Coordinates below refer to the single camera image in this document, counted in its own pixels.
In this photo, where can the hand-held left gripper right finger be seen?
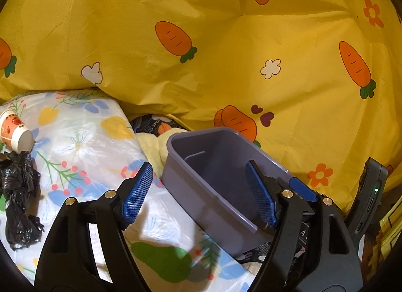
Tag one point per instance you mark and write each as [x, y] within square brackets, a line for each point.
[260, 191]

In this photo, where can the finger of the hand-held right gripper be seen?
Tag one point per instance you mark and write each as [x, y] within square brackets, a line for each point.
[303, 189]

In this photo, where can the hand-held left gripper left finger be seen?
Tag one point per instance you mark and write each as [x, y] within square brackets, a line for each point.
[138, 191]

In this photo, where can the grey plastic bin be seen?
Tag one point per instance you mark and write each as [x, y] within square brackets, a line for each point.
[213, 166]

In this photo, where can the black plastic bag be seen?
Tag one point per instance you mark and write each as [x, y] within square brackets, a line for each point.
[18, 191]

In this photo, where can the large orange-print paper cup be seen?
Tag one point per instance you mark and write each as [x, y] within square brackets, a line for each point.
[14, 131]

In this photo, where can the pale yellow cloth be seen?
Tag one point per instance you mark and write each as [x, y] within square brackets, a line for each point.
[150, 150]

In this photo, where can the floral plastic tablecloth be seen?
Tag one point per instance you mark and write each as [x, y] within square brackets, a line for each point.
[88, 153]

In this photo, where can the yellow carrot-print curtain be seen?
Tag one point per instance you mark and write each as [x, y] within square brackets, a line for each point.
[219, 43]

